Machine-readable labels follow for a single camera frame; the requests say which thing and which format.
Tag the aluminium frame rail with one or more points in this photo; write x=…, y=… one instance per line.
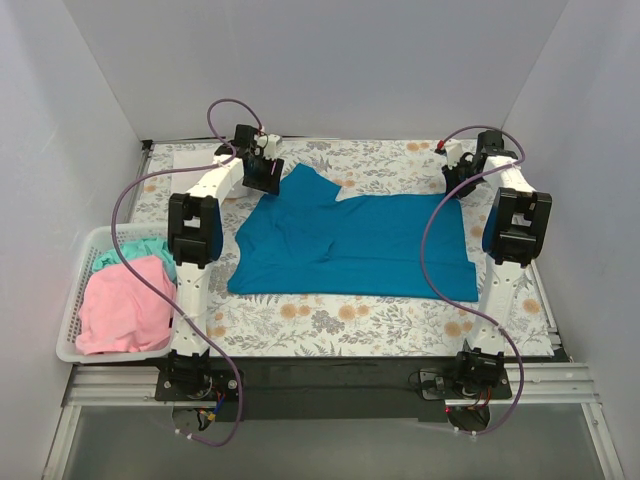
x=544, y=383

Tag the white plastic laundry basket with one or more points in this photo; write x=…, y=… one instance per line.
x=96, y=243

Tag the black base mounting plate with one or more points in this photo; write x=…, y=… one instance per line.
x=328, y=388

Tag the folded white t shirt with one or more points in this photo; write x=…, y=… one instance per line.
x=182, y=182

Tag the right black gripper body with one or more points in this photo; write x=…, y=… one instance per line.
x=458, y=181

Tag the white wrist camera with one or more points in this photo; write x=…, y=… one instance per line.
x=267, y=145
x=452, y=150

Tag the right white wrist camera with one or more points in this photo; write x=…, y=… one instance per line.
x=452, y=150

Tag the mint green t shirt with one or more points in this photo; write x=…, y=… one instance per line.
x=152, y=246

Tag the teal blue t shirt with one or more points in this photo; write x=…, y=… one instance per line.
x=307, y=241

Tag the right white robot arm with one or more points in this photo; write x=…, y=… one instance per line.
x=513, y=237

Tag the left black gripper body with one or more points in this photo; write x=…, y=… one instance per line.
x=263, y=174

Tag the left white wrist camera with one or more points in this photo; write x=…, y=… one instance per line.
x=267, y=145

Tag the pink t shirt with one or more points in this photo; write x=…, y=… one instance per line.
x=119, y=314

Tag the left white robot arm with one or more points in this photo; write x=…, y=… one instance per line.
x=195, y=239

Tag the floral patterned table cloth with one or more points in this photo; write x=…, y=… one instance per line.
x=318, y=325

